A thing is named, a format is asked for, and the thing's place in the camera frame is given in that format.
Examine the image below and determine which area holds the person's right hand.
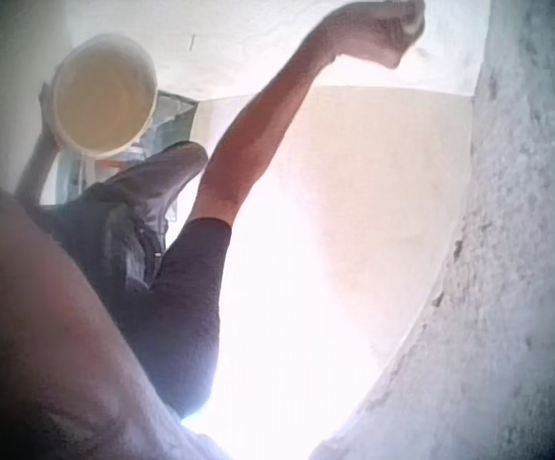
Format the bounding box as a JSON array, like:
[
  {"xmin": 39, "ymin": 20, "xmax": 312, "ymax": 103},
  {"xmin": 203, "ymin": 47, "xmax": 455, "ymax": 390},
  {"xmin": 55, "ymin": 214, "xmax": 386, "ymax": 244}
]
[{"xmin": 322, "ymin": 0, "xmax": 427, "ymax": 71}]

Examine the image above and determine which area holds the person's left hand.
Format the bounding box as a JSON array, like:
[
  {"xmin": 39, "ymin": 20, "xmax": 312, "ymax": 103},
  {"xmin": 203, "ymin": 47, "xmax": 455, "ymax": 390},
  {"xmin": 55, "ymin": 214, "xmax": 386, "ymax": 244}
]
[{"xmin": 37, "ymin": 81, "xmax": 61, "ymax": 146}]

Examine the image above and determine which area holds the white bucket with yellow paint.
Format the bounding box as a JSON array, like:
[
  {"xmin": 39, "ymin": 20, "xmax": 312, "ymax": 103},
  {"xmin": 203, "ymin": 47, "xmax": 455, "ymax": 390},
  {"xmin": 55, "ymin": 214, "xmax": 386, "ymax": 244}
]
[{"xmin": 50, "ymin": 32, "xmax": 160, "ymax": 161}]

